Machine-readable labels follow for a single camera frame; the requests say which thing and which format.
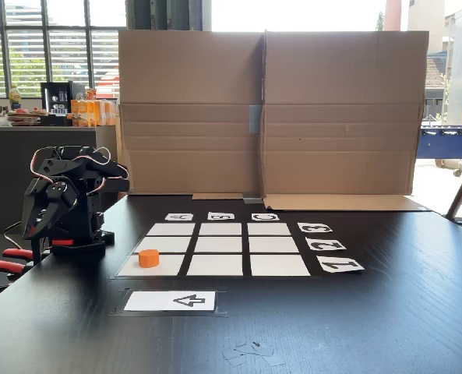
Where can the round orange token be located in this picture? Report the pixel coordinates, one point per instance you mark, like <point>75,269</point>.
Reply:
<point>149,259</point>

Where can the white nine-square grid sheet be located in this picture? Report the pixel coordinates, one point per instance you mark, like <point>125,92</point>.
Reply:
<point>219,245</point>

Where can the dark counter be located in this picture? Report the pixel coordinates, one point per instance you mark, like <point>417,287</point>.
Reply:
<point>4,175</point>

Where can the red black clamp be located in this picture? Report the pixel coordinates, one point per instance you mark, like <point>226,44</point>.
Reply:
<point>16,253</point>

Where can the orange cartons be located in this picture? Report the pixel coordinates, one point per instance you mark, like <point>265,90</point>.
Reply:
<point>92,113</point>

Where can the black glass-door cabinet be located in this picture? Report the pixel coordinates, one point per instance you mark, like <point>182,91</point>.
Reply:
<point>57,97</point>

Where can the yellow bottle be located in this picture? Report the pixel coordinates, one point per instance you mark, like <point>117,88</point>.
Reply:
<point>15,97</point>

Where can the paper sheet letter A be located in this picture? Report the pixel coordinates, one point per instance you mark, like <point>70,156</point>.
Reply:
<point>178,217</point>

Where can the window with blinds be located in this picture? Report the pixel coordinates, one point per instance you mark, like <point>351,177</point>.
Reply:
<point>24,50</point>

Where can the white arrow paper sheet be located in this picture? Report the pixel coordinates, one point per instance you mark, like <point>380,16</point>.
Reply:
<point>152,301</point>

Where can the paper sheet letter B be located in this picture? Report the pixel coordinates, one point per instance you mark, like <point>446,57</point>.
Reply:
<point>221,216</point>

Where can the paper sheet letter C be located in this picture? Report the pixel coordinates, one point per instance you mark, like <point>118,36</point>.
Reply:
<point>265,217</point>

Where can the tape scrap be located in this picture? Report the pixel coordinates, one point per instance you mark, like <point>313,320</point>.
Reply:
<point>254,352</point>

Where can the paper sheet number 3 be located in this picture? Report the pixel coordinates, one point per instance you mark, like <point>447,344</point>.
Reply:
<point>315,227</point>

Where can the paper sheet number 2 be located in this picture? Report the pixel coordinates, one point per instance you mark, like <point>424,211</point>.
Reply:
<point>326,245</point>

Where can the paper sheet number 1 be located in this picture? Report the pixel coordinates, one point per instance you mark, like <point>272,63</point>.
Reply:
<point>339,265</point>

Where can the blue foosball table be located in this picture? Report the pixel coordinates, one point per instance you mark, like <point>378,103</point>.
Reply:
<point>448,144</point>

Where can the brown cardboard wall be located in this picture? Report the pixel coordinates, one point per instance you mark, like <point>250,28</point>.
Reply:
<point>187,117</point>
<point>343,117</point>

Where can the grey duct tape strip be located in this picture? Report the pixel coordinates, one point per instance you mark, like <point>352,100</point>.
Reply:
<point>255,118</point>

